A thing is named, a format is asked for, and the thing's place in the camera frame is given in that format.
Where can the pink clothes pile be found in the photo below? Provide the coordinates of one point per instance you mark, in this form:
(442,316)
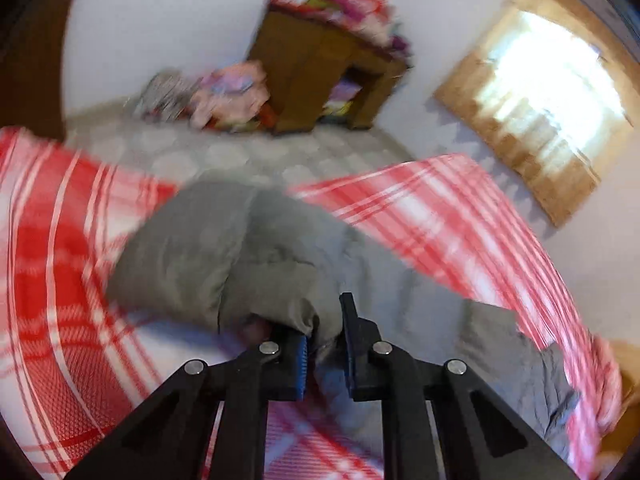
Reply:
(235,95)

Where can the wooden headboard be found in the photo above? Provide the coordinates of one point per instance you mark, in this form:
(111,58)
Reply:
(629,370)

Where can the dark brown door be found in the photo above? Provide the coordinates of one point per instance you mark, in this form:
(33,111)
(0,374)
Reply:
(30,60)

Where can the red plaid bed sheet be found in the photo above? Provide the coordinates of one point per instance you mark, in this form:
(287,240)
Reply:
(50,260)

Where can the red patterned pillow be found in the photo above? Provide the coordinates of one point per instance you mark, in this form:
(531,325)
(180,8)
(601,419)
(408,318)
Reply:
(607,385)

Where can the wooden cabinet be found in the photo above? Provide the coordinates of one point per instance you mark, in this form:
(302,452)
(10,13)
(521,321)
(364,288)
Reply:
(300,60)

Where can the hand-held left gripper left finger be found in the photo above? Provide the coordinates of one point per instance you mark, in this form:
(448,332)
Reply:
(300,371)

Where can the colourful clothes pile on cabinet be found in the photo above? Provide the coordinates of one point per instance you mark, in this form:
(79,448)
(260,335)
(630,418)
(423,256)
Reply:
(360,10)

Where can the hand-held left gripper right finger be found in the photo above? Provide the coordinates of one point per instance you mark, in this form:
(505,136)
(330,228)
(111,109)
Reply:
(358,356)

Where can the folded clothes inside cabinet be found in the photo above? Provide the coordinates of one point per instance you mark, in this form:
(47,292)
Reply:
(342,95)

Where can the grey patterned cloth bundle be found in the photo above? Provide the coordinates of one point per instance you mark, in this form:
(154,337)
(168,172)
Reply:
(165,95)

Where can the grey pants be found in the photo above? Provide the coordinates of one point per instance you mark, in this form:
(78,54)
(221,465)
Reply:
(225,250)

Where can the wooden framed window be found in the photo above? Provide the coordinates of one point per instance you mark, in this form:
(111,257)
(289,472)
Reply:
(545,85)

